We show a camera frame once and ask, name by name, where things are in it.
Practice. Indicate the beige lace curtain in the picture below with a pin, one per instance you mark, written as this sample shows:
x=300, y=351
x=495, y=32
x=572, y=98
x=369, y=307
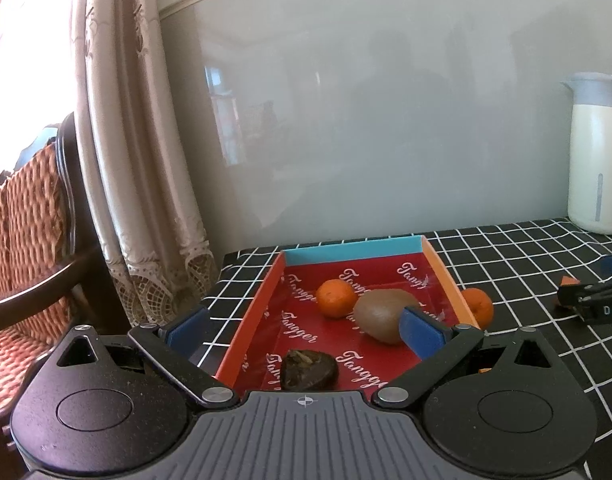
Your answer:
x=130, y=135

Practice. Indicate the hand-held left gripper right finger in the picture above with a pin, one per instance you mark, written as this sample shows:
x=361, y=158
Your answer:
x=423, y=332

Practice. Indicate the white thermos jug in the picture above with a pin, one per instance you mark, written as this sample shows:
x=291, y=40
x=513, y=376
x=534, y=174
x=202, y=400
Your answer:
x=596, y=160

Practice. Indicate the black checked tablecloth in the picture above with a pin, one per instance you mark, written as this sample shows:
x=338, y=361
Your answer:
x=536, y=260

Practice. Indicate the brown kiwi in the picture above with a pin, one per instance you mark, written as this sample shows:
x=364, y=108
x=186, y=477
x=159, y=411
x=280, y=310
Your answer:
x=378, y=315

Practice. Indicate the wooden chair with woven cushion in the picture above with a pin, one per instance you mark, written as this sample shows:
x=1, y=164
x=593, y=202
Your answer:
x=30, y=240

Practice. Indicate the dark wrinkled fruit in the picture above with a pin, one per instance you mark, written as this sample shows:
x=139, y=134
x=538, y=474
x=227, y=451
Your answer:
x=308, y=371

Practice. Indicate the blue cloth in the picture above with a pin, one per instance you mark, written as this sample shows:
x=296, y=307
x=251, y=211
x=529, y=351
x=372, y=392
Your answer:
x=35, y=145

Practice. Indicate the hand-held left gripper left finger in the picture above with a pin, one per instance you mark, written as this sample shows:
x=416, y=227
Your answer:
x=185, y=329

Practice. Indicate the colourful paper box red inside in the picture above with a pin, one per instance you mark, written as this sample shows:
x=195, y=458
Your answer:
x=366, y=270

